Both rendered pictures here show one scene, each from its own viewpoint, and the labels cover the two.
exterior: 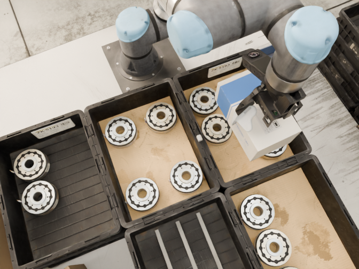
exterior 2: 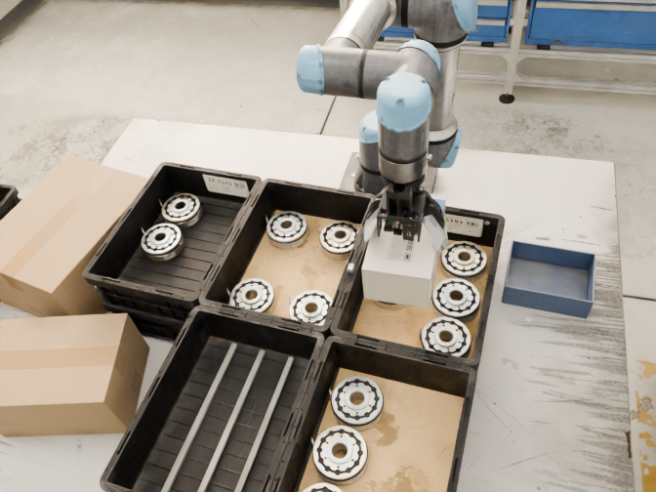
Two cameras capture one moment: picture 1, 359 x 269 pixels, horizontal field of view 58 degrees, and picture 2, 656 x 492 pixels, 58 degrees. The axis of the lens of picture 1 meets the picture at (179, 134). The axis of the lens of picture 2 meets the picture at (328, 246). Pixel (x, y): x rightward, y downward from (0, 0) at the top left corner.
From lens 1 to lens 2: 65 cm
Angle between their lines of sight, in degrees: 29
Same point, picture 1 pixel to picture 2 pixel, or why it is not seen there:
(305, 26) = (390, 84)
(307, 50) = (382, 106)
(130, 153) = (279, 257)
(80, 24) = not seen: hidden behind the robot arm
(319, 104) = (588, 367)
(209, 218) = (299, 374)
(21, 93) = (239, 158)
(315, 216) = (430, 467)
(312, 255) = not seen: outside the picture
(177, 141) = (337, 274)
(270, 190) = (398, 394)
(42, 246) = not seen: hidden behind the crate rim
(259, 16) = (380, 76)
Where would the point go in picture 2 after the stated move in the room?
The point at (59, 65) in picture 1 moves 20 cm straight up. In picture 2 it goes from (297, 151) to (288, 101)
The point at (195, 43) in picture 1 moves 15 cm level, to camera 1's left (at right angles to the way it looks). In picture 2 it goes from (307, 71) to (237, 45)
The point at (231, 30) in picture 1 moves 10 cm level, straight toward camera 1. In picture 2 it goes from (346, 76) to (292, 104)
